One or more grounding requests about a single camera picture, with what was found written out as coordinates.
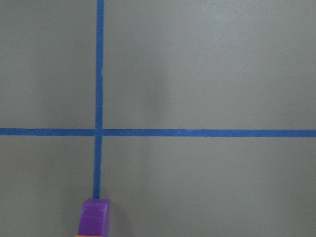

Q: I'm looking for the purple trapezoid block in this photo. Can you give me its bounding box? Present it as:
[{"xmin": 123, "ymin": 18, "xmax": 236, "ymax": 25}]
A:
[{"xmin": 76, "ymin": 199, "xmax": 111, "ymax": 237}]

